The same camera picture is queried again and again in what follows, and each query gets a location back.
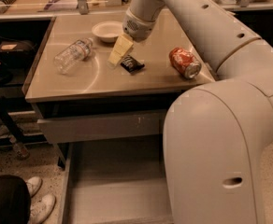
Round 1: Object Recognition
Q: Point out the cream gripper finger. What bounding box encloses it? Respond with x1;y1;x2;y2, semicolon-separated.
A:
113;34;134;56
108;43;128;66

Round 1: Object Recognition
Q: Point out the black bag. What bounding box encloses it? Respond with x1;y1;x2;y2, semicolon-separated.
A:
0;38;36;69

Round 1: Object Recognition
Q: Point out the grey drawer cabinet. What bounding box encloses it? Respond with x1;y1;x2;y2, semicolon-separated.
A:
22;9;219;224

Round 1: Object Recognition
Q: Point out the open middle drawer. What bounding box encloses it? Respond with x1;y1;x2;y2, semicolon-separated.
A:
58;134;171;224

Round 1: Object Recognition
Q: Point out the black chocolate bar wrapper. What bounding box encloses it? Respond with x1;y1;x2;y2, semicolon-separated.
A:
121;55;145;73

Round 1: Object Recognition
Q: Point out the white sneaker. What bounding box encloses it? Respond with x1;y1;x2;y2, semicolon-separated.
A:
27;194;56;224
26;176;42;197

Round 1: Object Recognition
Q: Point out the black tripod leg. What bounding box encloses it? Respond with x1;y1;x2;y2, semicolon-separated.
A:
0;102;24;141

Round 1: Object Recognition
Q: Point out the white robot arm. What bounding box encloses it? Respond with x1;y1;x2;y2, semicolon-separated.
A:
122;0;273;224

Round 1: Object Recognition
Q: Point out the orange soda can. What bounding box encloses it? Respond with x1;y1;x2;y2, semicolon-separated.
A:
169;48;202;79

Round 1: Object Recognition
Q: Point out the clear plastic water bottle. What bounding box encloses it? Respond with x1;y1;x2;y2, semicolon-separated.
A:
54;38;93;75

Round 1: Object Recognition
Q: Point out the white sneaker upper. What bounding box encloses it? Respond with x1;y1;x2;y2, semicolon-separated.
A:
26;176;42;197

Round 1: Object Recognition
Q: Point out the dark trouser leg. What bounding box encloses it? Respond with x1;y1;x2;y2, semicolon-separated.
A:
0;175;31;224

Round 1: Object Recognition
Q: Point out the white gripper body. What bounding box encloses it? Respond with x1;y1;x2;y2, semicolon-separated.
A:
122;9;155;42

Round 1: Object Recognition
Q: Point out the white bowl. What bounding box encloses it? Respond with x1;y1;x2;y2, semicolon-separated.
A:
92;21;122;43

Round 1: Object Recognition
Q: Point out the white sneaker lower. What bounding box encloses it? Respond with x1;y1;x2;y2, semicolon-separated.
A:
27;194;56;224

